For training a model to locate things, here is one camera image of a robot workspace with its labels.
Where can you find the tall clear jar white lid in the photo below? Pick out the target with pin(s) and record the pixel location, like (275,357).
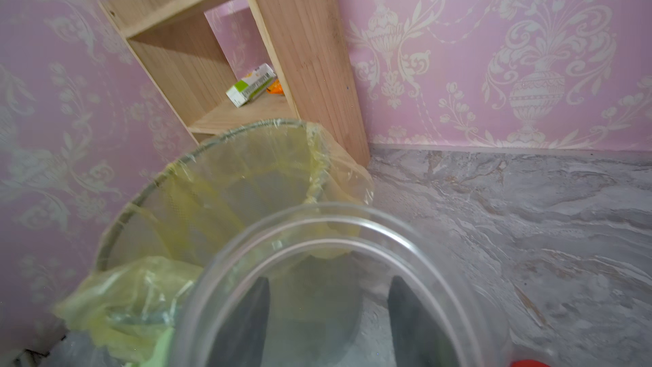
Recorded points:
(330,267)

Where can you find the yellow plastic bin liner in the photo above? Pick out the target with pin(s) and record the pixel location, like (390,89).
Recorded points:
(130,308)

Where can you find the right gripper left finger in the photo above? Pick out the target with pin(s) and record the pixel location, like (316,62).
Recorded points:
(241,339)

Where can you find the mesh trash bin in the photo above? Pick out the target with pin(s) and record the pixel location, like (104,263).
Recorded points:
(201,201)

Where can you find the red jar lid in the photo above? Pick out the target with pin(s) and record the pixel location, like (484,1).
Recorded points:
(528,363)

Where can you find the orange snack bag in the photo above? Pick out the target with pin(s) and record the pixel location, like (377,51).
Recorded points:
(275,88)

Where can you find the wooden two-tier shelf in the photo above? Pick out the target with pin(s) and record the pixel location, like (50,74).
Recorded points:
(303,40)

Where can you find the green white carton box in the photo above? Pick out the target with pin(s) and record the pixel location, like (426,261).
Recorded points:
(251,86)

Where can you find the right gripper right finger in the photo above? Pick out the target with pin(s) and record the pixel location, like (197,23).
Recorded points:
(417,338)

